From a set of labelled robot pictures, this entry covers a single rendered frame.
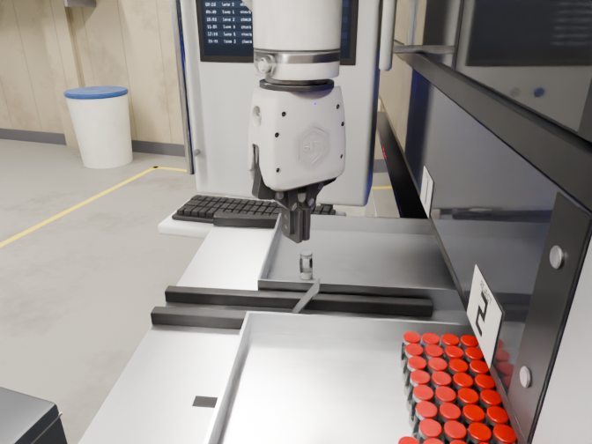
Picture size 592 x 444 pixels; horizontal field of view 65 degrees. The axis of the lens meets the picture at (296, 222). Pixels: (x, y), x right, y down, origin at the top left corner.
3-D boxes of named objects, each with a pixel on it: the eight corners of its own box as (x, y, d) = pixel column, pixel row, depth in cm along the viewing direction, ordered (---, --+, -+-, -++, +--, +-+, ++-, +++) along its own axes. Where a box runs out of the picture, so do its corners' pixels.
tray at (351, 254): (448, 235, 92) (451, 219, 91) (484, 312, 69) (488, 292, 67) (279, 228, 95) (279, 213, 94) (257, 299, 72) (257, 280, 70)
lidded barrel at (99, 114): (149, 156, 457) (140, 86, 430) (114, 173, 411) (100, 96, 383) (103, 151, 472) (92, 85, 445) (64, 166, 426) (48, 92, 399)
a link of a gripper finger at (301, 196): (305, 187, 50) (305, 242, 52) (329, 181, 51) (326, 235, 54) (288, 179, 52) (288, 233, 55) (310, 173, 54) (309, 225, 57)
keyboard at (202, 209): (336, 213, 122) (336, 204, 121) (326, 235, 110) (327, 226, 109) (195, 200, 130) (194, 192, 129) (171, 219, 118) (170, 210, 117)
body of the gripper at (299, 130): (275, 79, 41) (276, 199, 45) (360, 71, 46) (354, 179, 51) (233, 70, 46) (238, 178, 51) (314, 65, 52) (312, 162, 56)
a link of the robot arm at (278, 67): (282, 54, 40) (282, 90, 41) (358, 49, 44) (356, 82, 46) (233, 48, 46) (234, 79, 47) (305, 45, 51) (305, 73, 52)
